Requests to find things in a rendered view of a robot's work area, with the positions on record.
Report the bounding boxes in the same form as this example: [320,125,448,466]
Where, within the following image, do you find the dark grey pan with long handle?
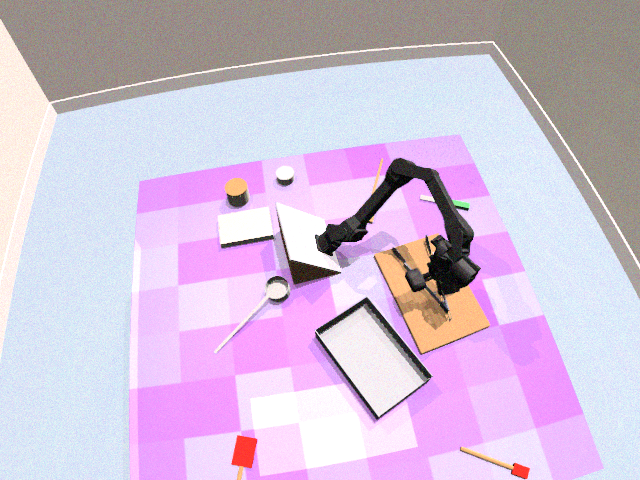
[214,276,290,353]

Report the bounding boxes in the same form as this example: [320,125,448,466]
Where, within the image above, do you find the white short cylinder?
[276,167,294,185]

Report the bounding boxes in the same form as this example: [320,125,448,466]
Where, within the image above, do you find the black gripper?
[405,254,450,292]

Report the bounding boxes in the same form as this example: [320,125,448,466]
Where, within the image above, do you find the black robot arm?
[315,157,481,296]

